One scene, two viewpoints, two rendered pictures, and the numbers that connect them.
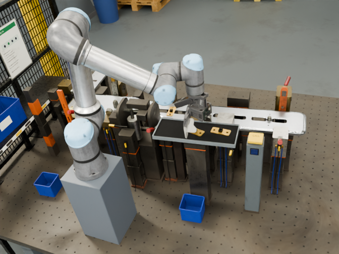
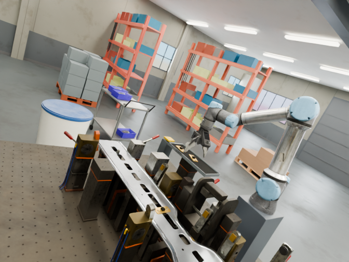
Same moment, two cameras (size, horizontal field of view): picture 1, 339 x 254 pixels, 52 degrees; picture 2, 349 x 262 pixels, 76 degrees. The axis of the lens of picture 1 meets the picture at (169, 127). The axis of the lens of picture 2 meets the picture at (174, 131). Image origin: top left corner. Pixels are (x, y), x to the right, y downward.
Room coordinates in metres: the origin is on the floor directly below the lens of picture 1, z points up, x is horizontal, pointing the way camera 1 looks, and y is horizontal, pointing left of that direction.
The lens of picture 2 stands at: (2.50, 0.26, 1.64)
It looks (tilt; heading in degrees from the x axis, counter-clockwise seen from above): 15 degrees down; 203
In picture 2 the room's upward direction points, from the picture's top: 23 degrees clockwise
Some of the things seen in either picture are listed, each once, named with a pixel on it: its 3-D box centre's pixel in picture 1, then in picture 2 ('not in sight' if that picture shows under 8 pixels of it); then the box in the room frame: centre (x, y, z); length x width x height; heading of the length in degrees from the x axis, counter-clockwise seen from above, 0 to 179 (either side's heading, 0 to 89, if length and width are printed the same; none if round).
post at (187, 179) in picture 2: (179, 152); (175, 207); (1.36, -0.03, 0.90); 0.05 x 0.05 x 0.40; 68
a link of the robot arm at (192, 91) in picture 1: (195, 86); (207, 122); (1.19, -0.13, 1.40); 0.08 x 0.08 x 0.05
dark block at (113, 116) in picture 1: (123, 144); (214, 251); (1.48, 0.27, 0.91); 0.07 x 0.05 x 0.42; 158
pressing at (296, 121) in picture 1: (175, 111); (158, 208); (1.60, -0.04, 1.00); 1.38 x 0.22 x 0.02; 68
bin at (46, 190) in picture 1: (48, 184); not in sight; (1.42, 0.72, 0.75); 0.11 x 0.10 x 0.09; 68
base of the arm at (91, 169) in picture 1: (88, 160); (265, 198); (1.13, 0.36, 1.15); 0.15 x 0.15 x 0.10
